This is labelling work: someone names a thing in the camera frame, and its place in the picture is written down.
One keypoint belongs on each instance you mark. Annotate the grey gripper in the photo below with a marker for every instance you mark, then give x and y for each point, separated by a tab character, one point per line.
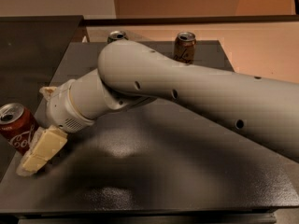
61	107

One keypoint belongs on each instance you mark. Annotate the red Coca-Cola can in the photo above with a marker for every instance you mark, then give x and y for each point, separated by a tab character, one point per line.
18	126

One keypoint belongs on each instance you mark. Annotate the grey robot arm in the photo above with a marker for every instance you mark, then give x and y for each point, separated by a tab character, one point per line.
264	110

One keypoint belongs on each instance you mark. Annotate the green and white soda can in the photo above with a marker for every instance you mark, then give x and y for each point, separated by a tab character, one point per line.
116	35

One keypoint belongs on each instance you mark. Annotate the brown soda can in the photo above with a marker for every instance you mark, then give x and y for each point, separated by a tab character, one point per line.
184	48

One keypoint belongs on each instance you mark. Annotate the dark grey side table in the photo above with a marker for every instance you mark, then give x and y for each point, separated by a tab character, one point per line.
31	49

